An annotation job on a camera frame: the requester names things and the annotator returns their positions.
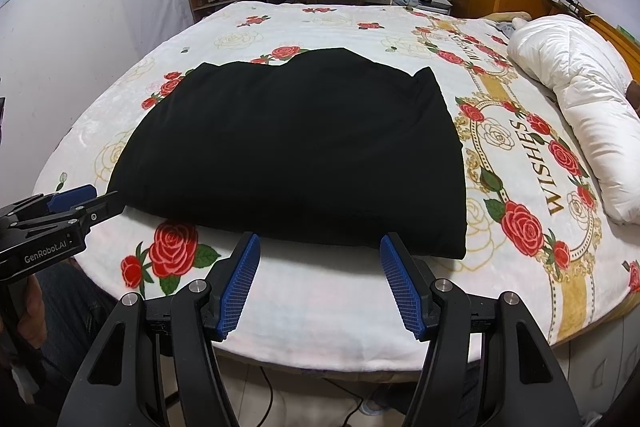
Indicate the person's leg in dark trousers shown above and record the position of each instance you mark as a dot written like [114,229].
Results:
[75,307]

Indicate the floral printed blanket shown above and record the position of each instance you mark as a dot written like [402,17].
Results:
[325,307]

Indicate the white duvet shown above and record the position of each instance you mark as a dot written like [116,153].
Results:
[585,97]

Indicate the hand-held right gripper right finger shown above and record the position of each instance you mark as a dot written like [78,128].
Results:
[400,282]

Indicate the person's left hand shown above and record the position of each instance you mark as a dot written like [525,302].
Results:
[35,312]

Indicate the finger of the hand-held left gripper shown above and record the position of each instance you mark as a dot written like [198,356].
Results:
[102,209]
[75,198]

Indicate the black garment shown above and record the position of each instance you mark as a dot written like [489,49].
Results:
[290,147]

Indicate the light shoe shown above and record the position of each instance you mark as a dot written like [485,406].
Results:
[376,406]

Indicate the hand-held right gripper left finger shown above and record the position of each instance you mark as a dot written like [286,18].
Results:
[242,282]

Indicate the wooden headboard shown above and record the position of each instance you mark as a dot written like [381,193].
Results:
[600,19]

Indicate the grey bed base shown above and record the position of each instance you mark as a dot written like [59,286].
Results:
[605,367]

